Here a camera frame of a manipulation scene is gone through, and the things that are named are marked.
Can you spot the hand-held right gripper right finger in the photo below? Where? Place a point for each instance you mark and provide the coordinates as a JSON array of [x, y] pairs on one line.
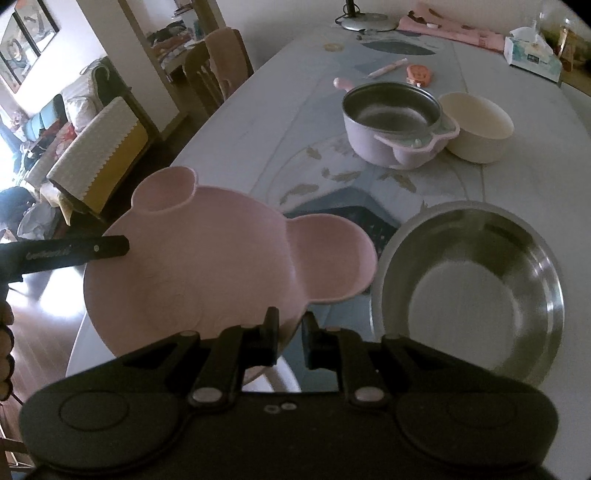
[[311, 341]]

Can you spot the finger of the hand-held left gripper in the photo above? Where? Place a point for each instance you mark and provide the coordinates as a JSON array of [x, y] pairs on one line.
[[69, 253]]

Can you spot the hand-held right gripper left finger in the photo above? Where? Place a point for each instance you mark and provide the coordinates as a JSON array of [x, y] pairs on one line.
[[270, 337]]

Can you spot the pink bear-shaped plate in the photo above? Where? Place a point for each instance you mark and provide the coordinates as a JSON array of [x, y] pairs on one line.
[[207, 258]]

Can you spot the person's left hand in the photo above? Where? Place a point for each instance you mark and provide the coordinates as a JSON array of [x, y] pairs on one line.
[[4, 344]]

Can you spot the sofa with white lace cover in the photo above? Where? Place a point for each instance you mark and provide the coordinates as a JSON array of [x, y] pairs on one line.
[[106, 147]]

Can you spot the stainless steel bowl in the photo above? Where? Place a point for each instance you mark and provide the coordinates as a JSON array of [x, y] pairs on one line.
[[461, 295]]

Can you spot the pink pot with steel liner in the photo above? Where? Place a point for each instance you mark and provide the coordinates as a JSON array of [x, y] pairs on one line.
[[369, 143]]

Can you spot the wooden chair with pink cover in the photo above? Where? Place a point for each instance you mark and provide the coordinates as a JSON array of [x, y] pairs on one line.
[[221, 60]]

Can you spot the cream bowl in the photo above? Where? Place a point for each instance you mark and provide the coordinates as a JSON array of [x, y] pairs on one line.
[[480, 143]]

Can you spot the pink pen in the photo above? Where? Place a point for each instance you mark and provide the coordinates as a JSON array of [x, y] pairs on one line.
[[388, 68]]

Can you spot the orange pink small toy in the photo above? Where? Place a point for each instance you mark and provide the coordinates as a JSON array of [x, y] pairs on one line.
[[419, 75]]

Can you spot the round tan coaster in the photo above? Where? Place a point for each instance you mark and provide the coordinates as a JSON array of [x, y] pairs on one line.
[[333, 46]]

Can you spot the grey gooseneck desk lamp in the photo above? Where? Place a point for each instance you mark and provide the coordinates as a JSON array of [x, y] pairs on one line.
[[364, 21]]

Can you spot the folded pink cloth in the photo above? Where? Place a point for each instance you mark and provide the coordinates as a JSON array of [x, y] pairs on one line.
[[457, 32]]

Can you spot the tissue box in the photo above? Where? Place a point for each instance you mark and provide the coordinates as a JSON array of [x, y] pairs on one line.
[[531, 57]]

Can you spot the amber bottle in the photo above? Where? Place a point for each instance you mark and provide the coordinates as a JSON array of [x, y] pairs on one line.
[[567, 44]]

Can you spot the dark framed wall picture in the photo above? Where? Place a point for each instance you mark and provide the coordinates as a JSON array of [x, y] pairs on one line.
[[25, 41]]

